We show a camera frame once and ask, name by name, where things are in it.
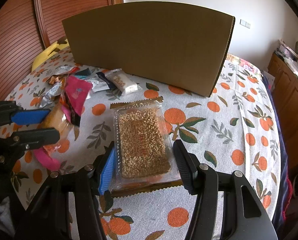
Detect yellow pillow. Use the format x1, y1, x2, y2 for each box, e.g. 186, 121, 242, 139
32, 41, 70, 72

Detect brown cardboard box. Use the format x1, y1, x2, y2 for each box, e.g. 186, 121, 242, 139
62, 1, 236, 98

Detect pink snack packet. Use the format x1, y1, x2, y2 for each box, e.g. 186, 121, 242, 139
34, 147, 62, 172
64, 76, 93, 117

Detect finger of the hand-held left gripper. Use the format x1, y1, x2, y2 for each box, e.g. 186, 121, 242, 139
0, 101, 51, 128
0, 127, 61, 159

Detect wooden cabinet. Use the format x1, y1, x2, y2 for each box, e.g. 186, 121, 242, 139
267, 51, 298, 177

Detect clutter on cabinet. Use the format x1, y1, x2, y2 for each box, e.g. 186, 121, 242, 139
275, 34, 298, 87

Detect silver packet with black edge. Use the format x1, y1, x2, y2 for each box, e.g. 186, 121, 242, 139
91, 71, 115, 92

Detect clear sesame candy packet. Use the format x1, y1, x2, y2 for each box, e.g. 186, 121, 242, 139
110, 96, 183, 198

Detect orange clear snack bag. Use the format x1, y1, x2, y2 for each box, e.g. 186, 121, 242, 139
40, 102, 74, 140

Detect orange-print tablecloth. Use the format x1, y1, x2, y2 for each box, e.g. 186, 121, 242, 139
4, 36, 282, 240

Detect crumpled silver snack packet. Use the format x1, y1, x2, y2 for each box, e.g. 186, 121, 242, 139
42, 80, 67, 108

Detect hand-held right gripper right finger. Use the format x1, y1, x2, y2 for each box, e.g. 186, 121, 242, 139
173, 139, 280, 240

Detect white orange snack packet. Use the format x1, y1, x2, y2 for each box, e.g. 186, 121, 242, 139
54, 65, 81, 75

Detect dark blue blanket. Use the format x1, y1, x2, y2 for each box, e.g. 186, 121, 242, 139
261, 74, 294, 228

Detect floral cloth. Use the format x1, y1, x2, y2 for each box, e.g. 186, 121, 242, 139
226, 53, 262, 73

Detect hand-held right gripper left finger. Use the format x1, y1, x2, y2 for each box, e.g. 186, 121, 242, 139
15, 141, 116, 240

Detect white brown-print snack packet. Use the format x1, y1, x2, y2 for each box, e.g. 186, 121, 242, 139
106, 69, 142, 95

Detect wooden slatted headboard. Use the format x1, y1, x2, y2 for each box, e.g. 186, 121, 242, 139
0, 0, 124, 101

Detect brown gold candy wrapper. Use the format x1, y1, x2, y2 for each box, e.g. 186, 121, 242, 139
48, 75, 65, 85

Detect teal snack packet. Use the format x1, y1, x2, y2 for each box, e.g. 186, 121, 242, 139
75, 69, 92, 78

